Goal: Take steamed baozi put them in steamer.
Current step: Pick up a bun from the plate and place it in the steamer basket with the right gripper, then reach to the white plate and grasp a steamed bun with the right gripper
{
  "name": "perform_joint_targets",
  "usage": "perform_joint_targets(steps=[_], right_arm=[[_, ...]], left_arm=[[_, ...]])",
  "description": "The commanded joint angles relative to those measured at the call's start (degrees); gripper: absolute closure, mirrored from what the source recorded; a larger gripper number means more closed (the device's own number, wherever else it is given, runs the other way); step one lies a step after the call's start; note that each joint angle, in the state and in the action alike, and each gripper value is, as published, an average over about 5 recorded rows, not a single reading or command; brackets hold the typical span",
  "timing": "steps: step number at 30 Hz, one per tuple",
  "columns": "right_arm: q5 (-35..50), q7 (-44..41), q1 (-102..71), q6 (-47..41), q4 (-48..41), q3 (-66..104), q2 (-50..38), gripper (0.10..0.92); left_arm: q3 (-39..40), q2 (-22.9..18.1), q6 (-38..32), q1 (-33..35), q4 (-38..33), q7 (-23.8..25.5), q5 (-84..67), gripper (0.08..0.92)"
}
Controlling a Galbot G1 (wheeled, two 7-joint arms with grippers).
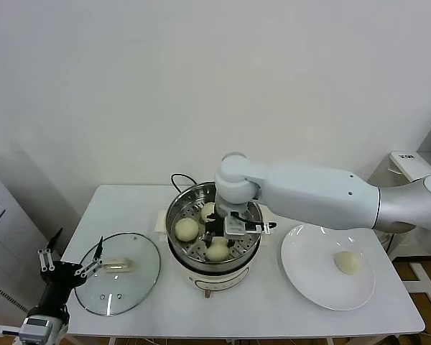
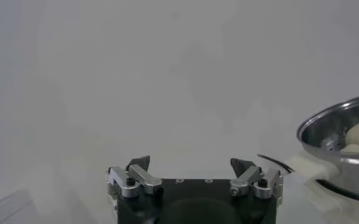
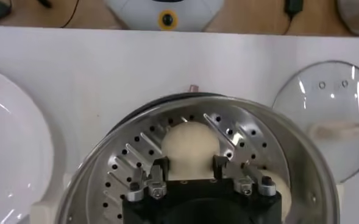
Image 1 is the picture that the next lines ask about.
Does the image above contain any black left wrist camera cable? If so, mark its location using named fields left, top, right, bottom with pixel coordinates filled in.
left=0, top=325, right=22, bottom=339

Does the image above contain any glass lid with cream handle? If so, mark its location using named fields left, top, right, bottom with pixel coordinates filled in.
left=74, top=231, right=162, bottom=317

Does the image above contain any perforated steel steamer basket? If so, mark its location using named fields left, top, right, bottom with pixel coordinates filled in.
left=164, top=182, right=264, bottom=269

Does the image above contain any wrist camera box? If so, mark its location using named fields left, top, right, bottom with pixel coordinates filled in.
left=18, top=317, right=55, bottom=342
left=222, top=211, right=267, bottom=238

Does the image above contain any white steamed baozi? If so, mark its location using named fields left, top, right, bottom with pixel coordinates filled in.
left=333, top=250, right=363, bottom=276
left=200, top=201, right=217, bottom=223
left=174, top=217, right=200, bottom=242
left=204, top=237, right=230, bottom=262

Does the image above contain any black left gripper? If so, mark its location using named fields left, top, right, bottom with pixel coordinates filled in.
left=34, top=226, right=105, bottom=313

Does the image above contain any white cabinet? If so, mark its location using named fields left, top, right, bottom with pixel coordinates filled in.
left=0, top=163, right=64, bottom=321

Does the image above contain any cream electric cooker pot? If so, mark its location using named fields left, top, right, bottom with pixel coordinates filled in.
left=154, top=210, right=276, bottom=300

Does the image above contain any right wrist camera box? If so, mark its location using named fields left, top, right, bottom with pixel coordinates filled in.
left=222, top=211, right=267, bottom=238

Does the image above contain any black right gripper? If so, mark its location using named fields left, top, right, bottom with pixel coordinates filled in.
left=202, top=212, right=226, bottom=247

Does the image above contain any black cooker power cable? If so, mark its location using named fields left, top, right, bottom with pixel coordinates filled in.
left=170, top=173, right=199, bottom=196

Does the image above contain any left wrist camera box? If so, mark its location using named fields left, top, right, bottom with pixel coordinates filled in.
left=18, top=317, right=55, bottom=342

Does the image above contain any white round plate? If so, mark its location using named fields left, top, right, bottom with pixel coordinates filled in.
left=280, top=223, right=376, bottom=312

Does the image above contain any white desk floor frame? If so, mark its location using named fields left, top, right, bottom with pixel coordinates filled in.
left=398, top=261, right=431, bottom=314

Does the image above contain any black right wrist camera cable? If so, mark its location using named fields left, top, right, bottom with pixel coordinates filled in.
left=233, top=212, right=278, bottom=231

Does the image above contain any thin black adapter cable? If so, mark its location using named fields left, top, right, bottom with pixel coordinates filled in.
left=384, top=232, right=398, bottom=254

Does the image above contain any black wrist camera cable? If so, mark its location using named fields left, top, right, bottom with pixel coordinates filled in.
left=233, top=212, right=278, bottom=231
left=0, top=325, right=22, bottom=339

